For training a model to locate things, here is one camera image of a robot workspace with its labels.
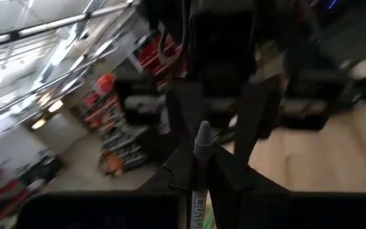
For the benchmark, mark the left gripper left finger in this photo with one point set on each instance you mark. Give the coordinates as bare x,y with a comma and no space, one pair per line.
106,213

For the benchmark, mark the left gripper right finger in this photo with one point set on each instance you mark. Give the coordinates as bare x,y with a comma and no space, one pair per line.
297,213

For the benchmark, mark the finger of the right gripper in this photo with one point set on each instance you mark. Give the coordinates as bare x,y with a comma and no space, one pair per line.
256,111
186,111

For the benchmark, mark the gray crayon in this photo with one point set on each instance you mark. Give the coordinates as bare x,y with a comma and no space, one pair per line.
203,140

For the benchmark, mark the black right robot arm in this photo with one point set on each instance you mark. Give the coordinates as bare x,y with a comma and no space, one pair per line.
310,86

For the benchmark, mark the shelf with orange bins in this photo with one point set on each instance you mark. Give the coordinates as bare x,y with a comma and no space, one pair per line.
105,84

